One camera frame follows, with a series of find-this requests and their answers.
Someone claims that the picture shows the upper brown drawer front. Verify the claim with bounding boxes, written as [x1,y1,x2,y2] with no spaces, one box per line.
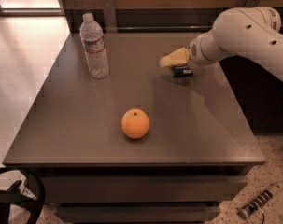
[42,176,247,203]

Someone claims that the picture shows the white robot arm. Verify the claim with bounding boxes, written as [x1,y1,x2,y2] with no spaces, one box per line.
[160,7,283,82]

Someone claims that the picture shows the metal wall bracket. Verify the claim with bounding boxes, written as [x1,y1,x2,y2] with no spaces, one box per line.
[102,0,118,33]
[245,0,261,7]

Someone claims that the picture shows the left metal wall bracket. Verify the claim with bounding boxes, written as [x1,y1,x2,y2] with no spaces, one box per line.
[102,0,118,33]

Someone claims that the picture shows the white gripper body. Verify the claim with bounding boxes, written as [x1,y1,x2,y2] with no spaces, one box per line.
[189,31,223,65]

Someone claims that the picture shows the lower brown drawer front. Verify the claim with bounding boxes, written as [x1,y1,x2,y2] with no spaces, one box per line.
[56,205,219,224]

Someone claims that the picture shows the right metal wall bracket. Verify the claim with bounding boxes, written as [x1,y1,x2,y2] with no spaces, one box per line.
[245,0,261,7]

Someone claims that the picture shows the orange fruit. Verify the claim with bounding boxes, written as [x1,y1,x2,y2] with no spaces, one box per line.
[121,108,149,139]

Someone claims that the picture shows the brown drawer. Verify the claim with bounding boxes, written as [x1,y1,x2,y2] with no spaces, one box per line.
[56,205,219,224]
[42,176,247,203]

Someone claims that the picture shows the dark blue snack bar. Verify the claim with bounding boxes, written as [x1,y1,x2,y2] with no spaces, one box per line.
[171,65,193,77]

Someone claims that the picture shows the clear plastic water bottle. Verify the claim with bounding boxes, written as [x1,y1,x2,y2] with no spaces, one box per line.
[79,13,109,79]

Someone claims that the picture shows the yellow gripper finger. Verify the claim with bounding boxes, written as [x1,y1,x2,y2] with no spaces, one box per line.
[159,48,189,67]

